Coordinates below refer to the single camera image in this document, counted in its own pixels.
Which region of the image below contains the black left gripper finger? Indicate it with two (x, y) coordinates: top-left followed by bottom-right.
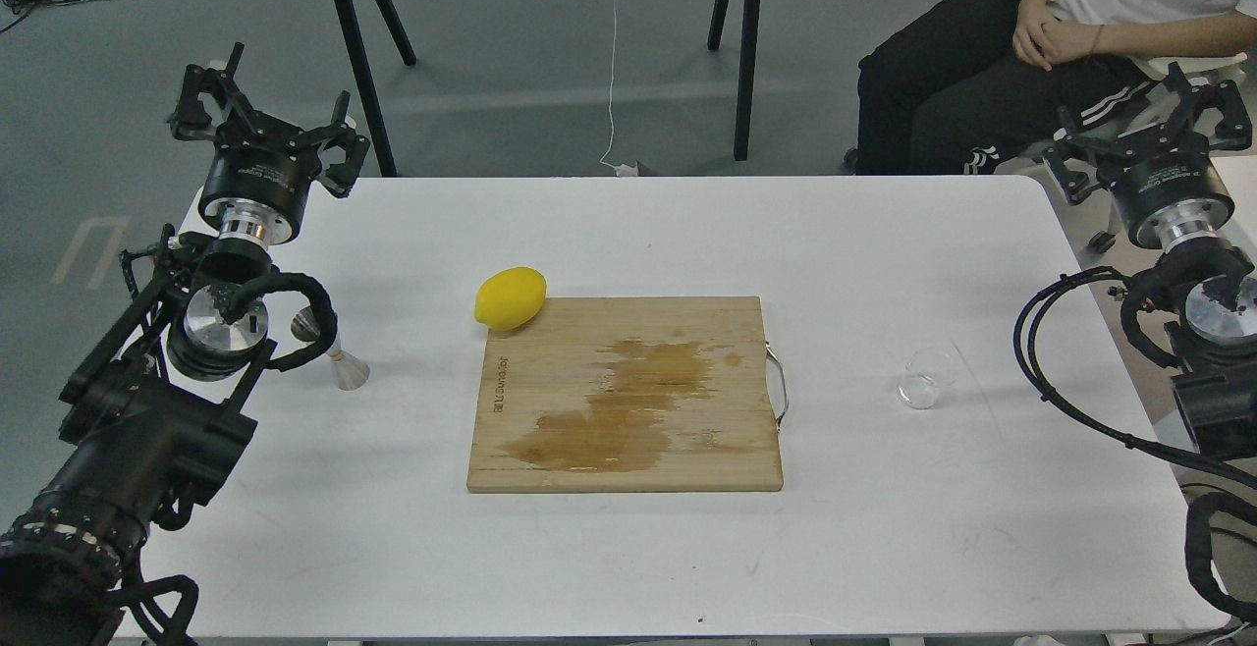
(292, 90), (371, 199)
(167, 41), (256, 143)

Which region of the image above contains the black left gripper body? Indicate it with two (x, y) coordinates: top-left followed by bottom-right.
(199, 119), (321, 244)

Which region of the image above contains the clear glass cup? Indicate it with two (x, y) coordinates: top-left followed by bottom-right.
(895, 347), (959, 410)

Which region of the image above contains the steel double jigger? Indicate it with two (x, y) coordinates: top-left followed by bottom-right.
(289, 305), (371, 391)

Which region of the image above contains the white hanging cable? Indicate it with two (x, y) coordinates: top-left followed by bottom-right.
(600, 0), (641, 178)

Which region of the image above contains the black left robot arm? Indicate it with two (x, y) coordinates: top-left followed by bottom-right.
(1, 45), (371, 645)

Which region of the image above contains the seated person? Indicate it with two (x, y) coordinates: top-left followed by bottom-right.
(847, 0), (1256, 175)

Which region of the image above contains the wooden cutting board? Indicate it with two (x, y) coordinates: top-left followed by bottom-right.
(465, 297), (786, 494)

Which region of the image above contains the yellow lemon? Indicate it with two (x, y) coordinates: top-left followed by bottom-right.
(474, 266), (547, 332)

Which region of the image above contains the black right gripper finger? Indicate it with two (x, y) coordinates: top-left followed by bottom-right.
(1163, 62), (1254, 152)
(1043, 106), (1125, 206)

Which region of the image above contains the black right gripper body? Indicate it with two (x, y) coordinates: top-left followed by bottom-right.
(1109, 150), (1234, 253)

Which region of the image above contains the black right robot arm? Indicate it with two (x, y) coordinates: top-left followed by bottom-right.
(1013, 55), (1256, 488)

